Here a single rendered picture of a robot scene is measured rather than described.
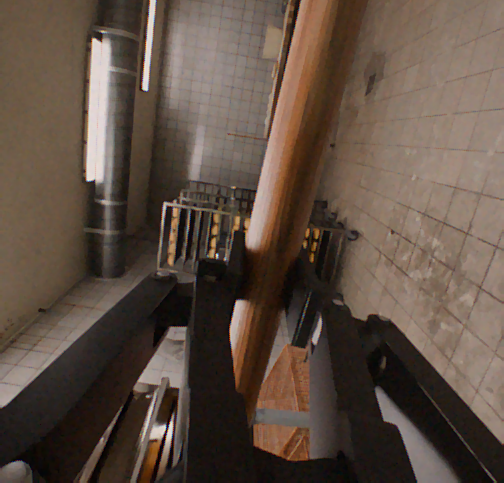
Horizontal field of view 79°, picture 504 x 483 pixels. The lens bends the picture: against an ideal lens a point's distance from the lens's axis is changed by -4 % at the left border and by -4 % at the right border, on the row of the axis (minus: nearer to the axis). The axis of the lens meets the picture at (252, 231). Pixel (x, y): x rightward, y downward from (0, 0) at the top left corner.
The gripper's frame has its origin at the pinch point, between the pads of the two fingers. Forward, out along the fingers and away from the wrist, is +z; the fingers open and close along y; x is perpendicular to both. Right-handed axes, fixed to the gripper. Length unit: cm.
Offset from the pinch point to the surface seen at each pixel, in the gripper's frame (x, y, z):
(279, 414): -91, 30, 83
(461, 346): -60, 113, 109
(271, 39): 141, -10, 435
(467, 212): -1, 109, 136
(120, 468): -153, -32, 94
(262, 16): 184, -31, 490
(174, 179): -74, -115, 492
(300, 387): -100, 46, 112
